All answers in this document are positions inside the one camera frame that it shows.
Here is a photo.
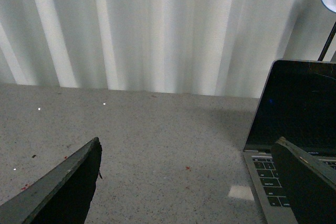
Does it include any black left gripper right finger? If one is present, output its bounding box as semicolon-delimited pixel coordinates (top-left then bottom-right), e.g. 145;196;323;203
271;137;335;223

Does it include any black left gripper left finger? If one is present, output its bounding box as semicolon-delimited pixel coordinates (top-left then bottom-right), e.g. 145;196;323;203
1;137;102;223

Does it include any grey laptop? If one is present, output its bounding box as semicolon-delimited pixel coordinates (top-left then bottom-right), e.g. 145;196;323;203
243;59;335;223

